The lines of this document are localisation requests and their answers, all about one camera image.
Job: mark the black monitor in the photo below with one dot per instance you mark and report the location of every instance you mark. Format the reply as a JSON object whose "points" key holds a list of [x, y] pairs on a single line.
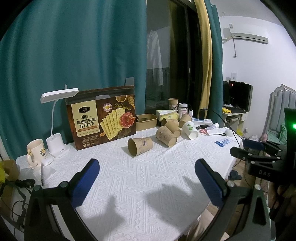
{"points": [[237, 96]]}

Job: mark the brown cracker box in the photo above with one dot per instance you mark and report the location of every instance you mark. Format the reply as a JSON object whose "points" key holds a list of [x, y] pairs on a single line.
{"points": [[99, 116]]}

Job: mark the cream cartoon mug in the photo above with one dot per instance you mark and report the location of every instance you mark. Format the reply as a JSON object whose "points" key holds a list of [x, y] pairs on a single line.
{"points": [[36, 152]]}

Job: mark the white tablecloth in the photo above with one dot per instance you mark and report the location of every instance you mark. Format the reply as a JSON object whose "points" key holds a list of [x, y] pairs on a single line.
{"points": [[154, 196]]}

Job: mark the upright paper cup rear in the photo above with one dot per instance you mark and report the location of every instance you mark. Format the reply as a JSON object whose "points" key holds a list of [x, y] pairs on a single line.
{"points": [[173, 103]]}

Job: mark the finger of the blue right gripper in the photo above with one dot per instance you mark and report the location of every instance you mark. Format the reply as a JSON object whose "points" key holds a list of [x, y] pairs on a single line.
{"points": [[253, 145]]}

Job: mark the kraft rectangular food container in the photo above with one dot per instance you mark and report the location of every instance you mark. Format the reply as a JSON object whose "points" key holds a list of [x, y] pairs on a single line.
{"points": [[146, 121]]}

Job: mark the white tube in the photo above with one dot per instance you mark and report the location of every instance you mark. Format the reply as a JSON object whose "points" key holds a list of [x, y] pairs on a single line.
{"points": [[212, 126]]}

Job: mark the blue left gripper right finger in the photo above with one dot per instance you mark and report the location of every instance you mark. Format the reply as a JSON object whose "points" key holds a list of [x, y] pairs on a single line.
{"points": [[212, 182]]}

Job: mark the brown paper cup pair front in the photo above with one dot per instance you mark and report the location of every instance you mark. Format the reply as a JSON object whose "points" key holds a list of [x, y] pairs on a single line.
{"points": [[174, 128]]}

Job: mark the teal curtain right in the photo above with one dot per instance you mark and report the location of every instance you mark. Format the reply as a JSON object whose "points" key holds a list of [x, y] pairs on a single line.
{"points": [[216, 90]]}

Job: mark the yellow curtain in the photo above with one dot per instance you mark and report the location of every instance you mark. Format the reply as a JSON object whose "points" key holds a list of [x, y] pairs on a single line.
{"points": [[207, 52]]}

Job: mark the teal curtain left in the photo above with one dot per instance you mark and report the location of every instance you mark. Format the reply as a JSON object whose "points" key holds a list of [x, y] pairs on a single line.
{"points": [[49, 45]]}

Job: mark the glass jar white lid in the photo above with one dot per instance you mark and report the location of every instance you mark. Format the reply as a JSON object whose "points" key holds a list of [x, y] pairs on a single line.
{"points": [[182, 109]]}

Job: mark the teal curtain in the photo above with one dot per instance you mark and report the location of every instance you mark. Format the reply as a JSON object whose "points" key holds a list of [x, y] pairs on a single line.
{"points": [[49, 45], [216, 90]]}

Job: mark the small white charger base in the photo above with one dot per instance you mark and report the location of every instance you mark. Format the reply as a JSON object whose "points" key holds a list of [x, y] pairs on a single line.
{"points": [[47, 160]]}

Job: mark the brown paper cup floral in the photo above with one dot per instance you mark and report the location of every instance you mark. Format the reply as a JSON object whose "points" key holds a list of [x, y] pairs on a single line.
{"points": [[166, 136]]}

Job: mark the brown paper cup rear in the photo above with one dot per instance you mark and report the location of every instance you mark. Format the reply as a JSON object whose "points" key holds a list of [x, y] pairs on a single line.
{"points": [[185, 118]]}

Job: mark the lying brown paper cup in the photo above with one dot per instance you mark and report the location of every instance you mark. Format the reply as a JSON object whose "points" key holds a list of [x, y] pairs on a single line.
{"points": [[138, 146]]}

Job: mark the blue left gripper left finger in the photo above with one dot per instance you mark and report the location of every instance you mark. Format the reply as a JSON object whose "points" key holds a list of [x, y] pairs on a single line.
{"points": [[82, 182]]}

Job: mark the yellow tissue pack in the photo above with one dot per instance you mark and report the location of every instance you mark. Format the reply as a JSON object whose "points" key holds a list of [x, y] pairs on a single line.
{"points": [[172, 114]]}

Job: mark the white paper cup green print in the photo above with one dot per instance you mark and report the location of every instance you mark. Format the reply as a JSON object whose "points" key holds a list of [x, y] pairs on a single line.
{"points": [[190, 130]]}

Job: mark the white desk lamp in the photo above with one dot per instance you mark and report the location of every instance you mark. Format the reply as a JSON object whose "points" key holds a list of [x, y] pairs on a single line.
{"points": [[55, 143]]}

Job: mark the white air conditioner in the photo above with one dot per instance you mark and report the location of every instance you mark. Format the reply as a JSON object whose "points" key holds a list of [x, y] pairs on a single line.
{"points": [[256, 34]]}

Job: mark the white computer desk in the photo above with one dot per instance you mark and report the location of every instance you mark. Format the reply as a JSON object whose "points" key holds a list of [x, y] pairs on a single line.
{"points": [[235, 119]]}

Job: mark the blue white leaflet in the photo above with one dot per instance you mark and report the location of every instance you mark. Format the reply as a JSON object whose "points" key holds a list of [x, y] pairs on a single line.
{"points": [[223, 142]]}

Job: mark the grey headboard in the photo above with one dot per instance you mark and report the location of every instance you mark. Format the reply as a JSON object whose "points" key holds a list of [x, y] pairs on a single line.
{"points": [[282, 97]]}

